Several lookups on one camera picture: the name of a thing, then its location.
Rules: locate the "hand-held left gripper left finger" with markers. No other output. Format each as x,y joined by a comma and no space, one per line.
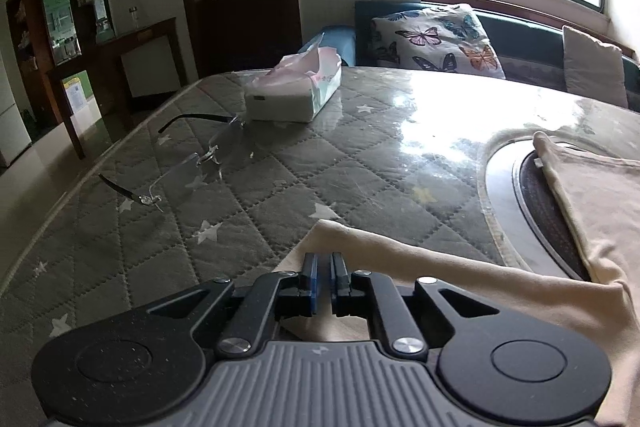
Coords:
312,279

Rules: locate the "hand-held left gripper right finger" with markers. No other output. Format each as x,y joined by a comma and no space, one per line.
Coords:
336,279

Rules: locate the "beige garment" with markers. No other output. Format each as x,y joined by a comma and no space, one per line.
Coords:
500,277

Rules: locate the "rimless eyeglasses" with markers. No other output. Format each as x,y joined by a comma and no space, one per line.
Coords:
209,153

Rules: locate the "pink tissue pack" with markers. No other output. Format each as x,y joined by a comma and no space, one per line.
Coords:
295,94

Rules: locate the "round black built-in cooker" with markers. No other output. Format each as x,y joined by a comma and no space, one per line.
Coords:
532,192

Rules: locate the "light blue armrest cloth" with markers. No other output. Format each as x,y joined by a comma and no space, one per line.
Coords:
335,42

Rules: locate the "butterfly print pillow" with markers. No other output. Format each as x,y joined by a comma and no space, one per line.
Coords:
435,37

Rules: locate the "dark wooden side table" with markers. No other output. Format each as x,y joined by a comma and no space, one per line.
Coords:
107,52

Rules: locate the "teal sofa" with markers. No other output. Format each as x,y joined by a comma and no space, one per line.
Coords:
530,37

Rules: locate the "plain grey pillow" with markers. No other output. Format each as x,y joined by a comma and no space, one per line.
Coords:
592,64

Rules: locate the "white refrigerator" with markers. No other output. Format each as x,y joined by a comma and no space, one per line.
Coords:
12,117

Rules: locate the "dark wooden shelf cabinet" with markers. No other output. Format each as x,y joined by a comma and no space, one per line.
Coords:
30,57

